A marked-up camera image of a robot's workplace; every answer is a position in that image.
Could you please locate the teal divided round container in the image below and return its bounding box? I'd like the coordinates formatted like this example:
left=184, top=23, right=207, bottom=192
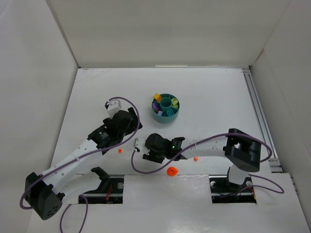
left=151, top=94, right=180, bottom=124

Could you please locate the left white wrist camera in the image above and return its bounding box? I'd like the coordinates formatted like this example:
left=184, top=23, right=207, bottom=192
left=105, top=99, right=121, bottom=119

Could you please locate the orange round lego lower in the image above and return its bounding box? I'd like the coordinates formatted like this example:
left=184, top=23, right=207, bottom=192
left=167, top=166, right=179, bottom=177

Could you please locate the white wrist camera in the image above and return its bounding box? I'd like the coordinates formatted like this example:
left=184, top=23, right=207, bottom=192
left=134, top=138, right=148, bottom=154
left=105, top=99, right=121, bottom=119

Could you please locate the light green small lego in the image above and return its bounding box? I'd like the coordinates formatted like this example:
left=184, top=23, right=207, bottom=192
left=172, top=103, right=179, bottom=109

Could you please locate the aluminium rail right edge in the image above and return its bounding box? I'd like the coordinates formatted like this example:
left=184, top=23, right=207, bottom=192
left=242, top=68, right=283, bottom=173

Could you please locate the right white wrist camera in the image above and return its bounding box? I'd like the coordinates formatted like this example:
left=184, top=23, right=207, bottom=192
left=134, top=138, right=148, bottom=154

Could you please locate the yellow square lego brick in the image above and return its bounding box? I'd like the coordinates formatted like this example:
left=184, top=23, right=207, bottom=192
left=153, top=93, right=162, bottom=102

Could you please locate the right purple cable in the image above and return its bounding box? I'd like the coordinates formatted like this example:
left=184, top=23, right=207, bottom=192
left=131, top=133, right=285, bottom=195

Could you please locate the purple printed curved lego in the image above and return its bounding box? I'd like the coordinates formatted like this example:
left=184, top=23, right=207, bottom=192
left=152, top=103, right=159, bottom=112

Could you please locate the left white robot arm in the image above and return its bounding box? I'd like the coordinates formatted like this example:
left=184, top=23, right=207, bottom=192
left=19, top=106, right=142, bottom=220

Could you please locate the teal square lego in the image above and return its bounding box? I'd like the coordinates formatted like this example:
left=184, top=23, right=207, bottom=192
left=166, top=109, right=175, bottom=117

